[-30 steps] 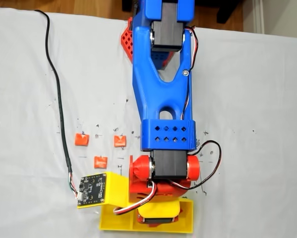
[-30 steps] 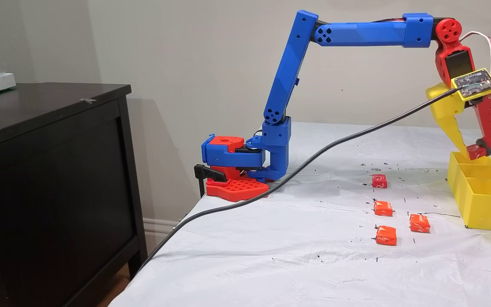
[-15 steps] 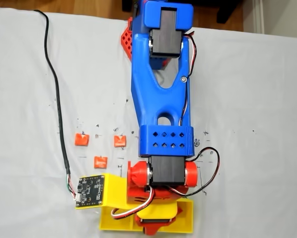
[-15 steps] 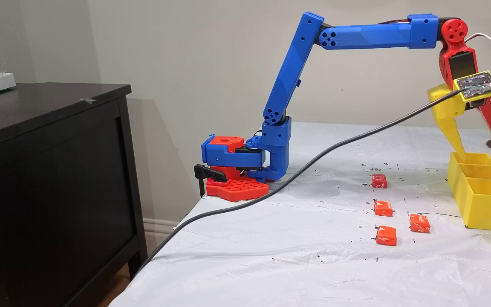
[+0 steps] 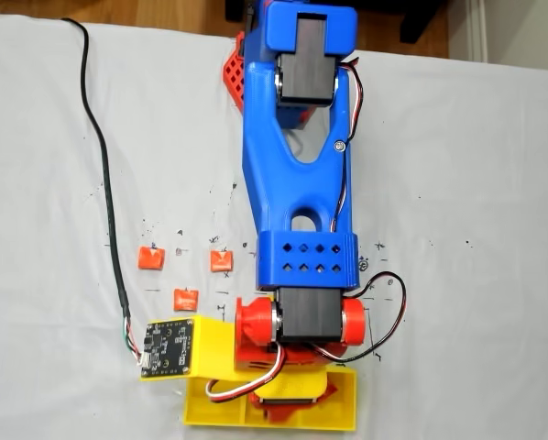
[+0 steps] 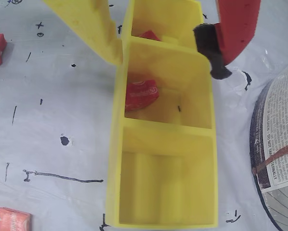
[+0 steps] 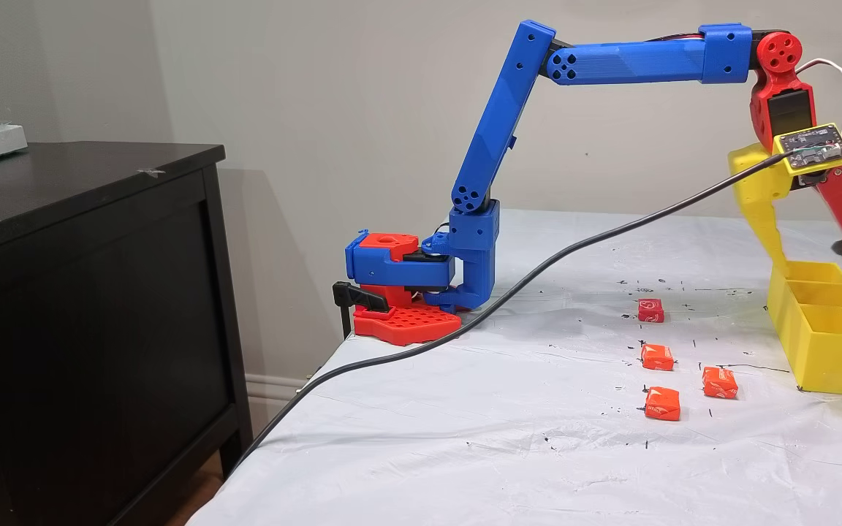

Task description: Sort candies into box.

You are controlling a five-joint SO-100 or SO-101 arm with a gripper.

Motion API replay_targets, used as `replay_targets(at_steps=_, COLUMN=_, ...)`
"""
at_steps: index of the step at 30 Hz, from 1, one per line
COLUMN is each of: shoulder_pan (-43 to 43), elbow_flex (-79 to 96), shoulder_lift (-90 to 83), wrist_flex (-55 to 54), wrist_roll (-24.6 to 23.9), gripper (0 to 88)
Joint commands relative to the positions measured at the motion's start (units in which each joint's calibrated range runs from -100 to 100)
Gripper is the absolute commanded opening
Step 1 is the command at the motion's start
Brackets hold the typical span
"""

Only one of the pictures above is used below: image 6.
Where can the yellow three-compartment box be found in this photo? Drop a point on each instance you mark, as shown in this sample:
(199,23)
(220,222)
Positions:
(163,192)

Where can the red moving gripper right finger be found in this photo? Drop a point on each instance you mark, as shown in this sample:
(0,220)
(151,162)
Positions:
(238,21)

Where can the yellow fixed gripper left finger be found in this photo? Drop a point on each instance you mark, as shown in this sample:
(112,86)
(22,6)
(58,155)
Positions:
(81,16)

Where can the white table cover sheet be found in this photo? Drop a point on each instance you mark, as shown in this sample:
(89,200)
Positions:
(50,120)

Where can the red candy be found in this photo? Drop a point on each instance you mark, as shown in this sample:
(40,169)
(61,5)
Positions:
(140,95)
(148,36)

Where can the round container with printed label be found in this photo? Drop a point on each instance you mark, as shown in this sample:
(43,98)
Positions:
(278,120)

